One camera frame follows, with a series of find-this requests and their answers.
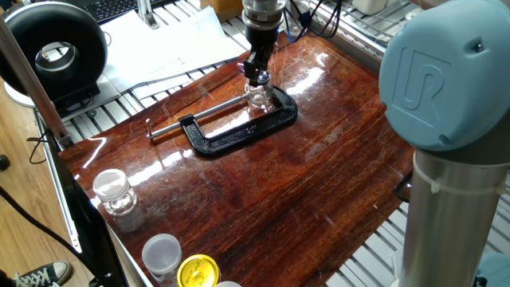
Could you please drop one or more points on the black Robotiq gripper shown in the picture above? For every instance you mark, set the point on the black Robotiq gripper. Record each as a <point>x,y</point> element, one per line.
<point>261,40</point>

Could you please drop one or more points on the silver metal jar lid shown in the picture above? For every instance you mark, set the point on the silver metal jar lid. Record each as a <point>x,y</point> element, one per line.
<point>264,78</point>

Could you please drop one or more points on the small clear glass jar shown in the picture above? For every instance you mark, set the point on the small clear glass jar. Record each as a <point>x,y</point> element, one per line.
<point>259,95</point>

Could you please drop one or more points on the black C-clamp with steel screw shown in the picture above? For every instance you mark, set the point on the black C-clamp with steel screw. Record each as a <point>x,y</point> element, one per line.
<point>239,137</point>

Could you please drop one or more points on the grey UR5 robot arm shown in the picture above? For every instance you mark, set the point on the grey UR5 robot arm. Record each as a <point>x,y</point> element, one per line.
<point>446,79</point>

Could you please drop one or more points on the clear lidless glass jar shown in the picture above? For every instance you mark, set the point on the clear lidless glass jar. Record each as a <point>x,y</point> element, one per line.
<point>296,28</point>

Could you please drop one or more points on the glass jar with white lid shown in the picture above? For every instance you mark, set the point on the glass jar with white lid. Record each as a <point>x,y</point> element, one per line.
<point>111,185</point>
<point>161,255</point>

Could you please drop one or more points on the yellow round lid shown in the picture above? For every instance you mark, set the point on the yellow round lid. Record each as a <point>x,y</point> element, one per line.
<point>198,271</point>

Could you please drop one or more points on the glass jar with translucent lid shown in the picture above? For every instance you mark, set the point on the glass jar with translucent lid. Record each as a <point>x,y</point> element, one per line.
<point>228,284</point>

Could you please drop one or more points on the brown cardboard box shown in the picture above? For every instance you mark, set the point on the brown cardboard box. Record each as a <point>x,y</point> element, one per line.
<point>223,8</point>

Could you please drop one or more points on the white paper sheet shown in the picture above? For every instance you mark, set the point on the white paper sheet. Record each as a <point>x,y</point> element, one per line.
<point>159,88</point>
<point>167,48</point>

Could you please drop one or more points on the glossy red-brown wooden board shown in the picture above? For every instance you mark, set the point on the glossy red-brown wooden board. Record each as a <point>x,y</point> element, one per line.
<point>279,179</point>

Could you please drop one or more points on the white plastic container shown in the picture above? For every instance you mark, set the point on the white plastic container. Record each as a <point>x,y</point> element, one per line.
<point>368,6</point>

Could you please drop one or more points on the black computer keyboard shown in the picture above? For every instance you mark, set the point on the black computer keyboard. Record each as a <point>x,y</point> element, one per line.
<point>115,8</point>

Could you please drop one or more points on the black side panel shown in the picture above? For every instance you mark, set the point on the black side panel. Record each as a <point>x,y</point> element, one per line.
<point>91,223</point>

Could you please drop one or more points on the black round floor object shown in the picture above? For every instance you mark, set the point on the black round floor object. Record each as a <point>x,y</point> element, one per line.
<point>4,162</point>

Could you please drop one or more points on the black canvas sneaker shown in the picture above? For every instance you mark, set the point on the black canvas sneaker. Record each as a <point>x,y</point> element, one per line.
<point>44,275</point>

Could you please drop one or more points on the silver metal bracket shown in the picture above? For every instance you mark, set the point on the silver metal bracket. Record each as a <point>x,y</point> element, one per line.
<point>148,16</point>

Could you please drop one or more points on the aluminium frame post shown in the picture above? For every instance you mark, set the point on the aluminium frame post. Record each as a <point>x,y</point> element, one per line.
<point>36,83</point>

